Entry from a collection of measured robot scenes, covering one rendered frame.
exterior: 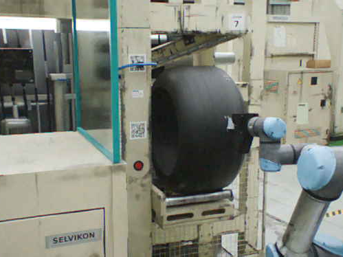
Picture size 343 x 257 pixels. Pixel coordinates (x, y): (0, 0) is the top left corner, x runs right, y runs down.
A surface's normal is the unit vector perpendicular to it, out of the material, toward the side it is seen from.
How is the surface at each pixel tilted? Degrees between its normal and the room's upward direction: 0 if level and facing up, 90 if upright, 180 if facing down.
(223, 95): 52
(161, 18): 90
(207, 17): 90
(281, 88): 90
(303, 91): 90
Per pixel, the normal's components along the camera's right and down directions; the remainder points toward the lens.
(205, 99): 0.29, -0.40
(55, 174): 0.36, 0.17
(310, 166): -0.95, -0.06
